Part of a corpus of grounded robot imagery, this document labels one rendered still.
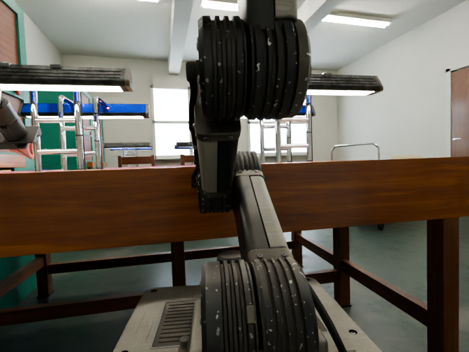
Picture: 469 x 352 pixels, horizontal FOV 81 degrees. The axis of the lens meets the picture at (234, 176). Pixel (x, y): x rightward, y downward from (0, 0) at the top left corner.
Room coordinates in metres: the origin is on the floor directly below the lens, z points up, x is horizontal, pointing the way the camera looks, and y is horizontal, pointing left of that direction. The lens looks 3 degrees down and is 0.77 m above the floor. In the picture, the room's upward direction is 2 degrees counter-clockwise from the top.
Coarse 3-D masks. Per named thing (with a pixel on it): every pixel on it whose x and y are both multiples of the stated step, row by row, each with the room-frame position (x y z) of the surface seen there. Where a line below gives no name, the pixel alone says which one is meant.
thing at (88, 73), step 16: (16, 64) 0.89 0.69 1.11; (0, 80) 0.85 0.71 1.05; (16, 80) 0.86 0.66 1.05; (32, 80) 0.87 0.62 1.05; (48, 80) 0.88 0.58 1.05; (64, 80) 0.88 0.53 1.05; (80, 80) 0.89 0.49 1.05; (96, 80) 0.90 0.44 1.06; (112, 80) 0.91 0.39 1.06; (128, 80) 0.92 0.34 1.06
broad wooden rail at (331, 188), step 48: (0, 192) 0.59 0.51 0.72; (48, 192) 0.61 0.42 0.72; (96, 192) 0.63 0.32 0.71; (144, 192) 0.65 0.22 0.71; (192, 192) 0.67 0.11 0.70; (288, 192) 0.72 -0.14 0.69; (336, 192) 0.75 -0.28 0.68; (384, 192) 0.78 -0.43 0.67; (432, 192) 0.81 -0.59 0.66; (0, 240) 0.59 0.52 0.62; (48, 240) 0.61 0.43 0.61; (96, 240) 0.63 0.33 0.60; (144, 240) 0.65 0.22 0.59; (192, 240) 0.67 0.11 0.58
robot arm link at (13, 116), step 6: (6, 102) 0.71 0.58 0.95; (0, 108) 0.69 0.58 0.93; (6, 108) 0.70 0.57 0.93; (12, 108) 0.72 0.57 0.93; (0, 114) 0.70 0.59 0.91; (6, 114) 0.71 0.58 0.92; (12, 114) 0.72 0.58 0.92; (0, 120) 0.71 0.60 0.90; (6, 120) 0.71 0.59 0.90; (12, 120) 0.72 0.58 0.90
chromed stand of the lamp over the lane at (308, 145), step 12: (276, 120) 1.22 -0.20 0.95; (288, 120) 1.24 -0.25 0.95; (300, 120) 1.25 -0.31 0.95; (276, 132) 1.22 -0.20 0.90; (276, 144) 1.22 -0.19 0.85; (288, 144) 1.24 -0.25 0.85; (300, 144) 1.25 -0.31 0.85; (312, 144) 1.26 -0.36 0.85; (276, 156) 1.23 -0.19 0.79; (312, 156) 1.26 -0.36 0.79
